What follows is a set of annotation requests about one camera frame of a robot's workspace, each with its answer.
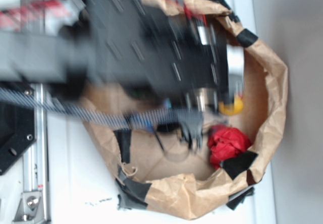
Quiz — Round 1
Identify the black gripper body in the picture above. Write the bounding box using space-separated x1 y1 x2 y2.
143 10 243 112

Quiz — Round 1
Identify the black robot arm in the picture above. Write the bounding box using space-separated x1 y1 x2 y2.
1 0 243 115

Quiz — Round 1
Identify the yellow rubber duck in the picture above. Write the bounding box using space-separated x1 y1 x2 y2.
219 96 244 116

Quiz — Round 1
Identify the crumpled red paper ball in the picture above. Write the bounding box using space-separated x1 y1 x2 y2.
207 124 251 170

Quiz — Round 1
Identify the brown paper bag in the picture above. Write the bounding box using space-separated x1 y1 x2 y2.
84 0 288 220

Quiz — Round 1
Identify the grey ribbed cable sleeve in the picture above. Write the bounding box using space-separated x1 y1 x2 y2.
0 86 205 130

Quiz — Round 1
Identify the black octagonal mount plate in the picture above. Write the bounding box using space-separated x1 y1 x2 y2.
1 93 35 175

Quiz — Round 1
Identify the aluminium extrusion rail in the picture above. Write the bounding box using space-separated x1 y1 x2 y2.
12 84 51 223

